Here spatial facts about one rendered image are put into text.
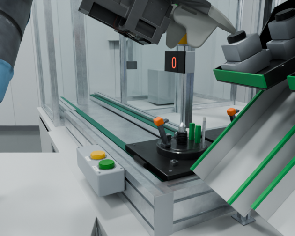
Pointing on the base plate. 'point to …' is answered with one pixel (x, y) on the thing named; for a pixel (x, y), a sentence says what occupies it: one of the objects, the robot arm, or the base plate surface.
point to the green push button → (106, 164)
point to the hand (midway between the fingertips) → (215, 26)
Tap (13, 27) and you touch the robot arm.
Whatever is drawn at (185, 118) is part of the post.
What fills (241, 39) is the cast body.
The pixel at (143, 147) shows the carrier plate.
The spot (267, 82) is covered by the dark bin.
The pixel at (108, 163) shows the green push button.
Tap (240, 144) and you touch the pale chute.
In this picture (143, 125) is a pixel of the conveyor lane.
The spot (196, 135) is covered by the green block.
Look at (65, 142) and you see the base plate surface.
